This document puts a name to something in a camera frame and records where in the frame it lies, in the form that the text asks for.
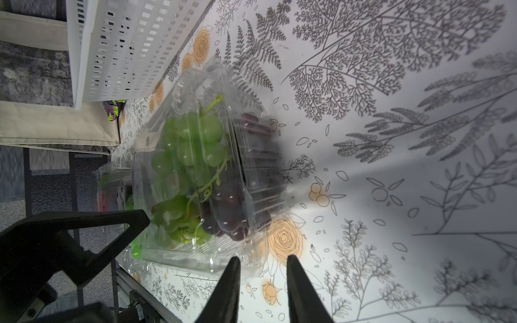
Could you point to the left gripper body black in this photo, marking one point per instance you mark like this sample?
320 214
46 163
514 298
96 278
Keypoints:
97 312

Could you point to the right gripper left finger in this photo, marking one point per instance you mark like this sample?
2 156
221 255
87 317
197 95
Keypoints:
223 304

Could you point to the clear clamshell container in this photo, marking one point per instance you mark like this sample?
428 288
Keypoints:
212 259
112 188

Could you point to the dark purple grape bunch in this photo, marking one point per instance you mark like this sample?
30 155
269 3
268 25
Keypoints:
250 192

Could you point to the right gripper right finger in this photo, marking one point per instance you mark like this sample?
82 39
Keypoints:
303 302

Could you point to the white plastic basket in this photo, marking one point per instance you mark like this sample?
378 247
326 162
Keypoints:
122 49

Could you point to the beige canvas tote bag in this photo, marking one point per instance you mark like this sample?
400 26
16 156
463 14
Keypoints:
37 104

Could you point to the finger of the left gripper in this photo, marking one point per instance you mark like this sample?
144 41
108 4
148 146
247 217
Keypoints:
35 248

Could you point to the floral tablecloth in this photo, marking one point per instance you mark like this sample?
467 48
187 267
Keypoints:
396 122

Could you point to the pale green grape bunch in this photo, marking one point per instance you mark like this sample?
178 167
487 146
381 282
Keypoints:
178 156

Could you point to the aluminium rail base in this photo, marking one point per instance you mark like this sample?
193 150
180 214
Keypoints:
135 304

